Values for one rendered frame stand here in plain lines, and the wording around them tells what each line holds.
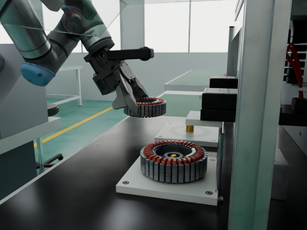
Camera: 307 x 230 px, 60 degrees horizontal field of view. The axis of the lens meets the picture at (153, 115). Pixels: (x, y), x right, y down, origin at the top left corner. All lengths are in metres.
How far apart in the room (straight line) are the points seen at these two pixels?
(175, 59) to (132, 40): 0.92
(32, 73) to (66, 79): 5.39
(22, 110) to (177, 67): 4.49
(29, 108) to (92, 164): 0.43
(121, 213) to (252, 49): 0.26
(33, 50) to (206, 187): 0.49
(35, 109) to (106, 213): 0.61
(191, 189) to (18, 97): 0.61
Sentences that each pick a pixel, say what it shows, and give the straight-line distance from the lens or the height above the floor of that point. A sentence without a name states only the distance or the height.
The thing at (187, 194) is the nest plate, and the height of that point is 0.78.
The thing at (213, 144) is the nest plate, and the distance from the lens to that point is 0.62.
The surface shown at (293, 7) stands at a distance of 0.43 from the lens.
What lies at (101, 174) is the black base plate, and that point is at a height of 0.77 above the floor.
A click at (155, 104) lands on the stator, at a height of 0.85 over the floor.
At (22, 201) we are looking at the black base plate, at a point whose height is 0.77.
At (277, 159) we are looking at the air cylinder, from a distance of 0.43.
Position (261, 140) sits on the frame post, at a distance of 0.23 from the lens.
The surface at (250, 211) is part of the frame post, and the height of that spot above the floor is 0.84.
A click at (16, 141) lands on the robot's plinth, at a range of 0.87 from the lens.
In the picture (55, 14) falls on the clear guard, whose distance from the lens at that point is 0.38.
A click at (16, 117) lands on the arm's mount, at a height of 0.79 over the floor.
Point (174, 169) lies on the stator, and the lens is 0.40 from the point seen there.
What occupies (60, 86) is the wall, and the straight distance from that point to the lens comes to 6.21.
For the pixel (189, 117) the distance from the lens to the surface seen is 0.41.
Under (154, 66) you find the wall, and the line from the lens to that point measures 5.30.
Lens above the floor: 0.98
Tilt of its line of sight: 13 degrees down
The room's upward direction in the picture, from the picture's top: straight up
